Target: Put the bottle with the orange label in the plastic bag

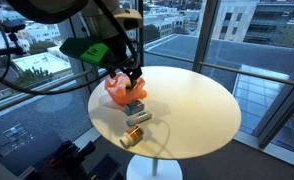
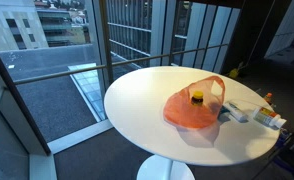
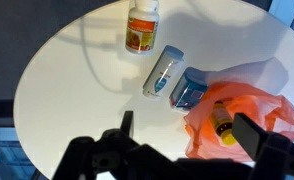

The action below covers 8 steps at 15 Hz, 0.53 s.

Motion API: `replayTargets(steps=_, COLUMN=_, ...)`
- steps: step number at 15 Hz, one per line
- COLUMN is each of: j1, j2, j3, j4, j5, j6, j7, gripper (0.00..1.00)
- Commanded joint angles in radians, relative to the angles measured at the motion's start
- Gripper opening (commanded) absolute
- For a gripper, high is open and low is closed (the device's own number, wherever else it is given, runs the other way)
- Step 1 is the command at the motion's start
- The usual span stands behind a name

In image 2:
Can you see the small yellow floor object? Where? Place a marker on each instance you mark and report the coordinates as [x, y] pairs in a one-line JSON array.
[[234, 73]]

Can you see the white bottle with orange label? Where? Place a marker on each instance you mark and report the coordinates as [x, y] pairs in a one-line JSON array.
[[266, 116]]

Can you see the dark slanted window post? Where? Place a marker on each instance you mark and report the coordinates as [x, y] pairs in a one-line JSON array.
[[17, 100]]

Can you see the grey metal window railing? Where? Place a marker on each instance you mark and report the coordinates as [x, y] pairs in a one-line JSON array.
[[87, 68]]

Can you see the white table pedestal base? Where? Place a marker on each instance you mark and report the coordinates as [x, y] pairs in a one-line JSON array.
[[153, 170]]

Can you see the dark bottle with yellow lid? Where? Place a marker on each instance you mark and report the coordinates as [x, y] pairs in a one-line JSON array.
[[197, 98]]

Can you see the orange translucent plastic bag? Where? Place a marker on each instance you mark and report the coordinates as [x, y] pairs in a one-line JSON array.
[[183, 111]]

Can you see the small orange-capped bottle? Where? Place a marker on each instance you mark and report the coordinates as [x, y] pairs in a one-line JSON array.
[[268, 97]]

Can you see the teal blister packet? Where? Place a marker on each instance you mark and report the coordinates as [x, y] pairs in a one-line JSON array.
[[223, 112]]

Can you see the white Pantene bottle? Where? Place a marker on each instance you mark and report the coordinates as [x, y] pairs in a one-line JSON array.
[[235, 112]]

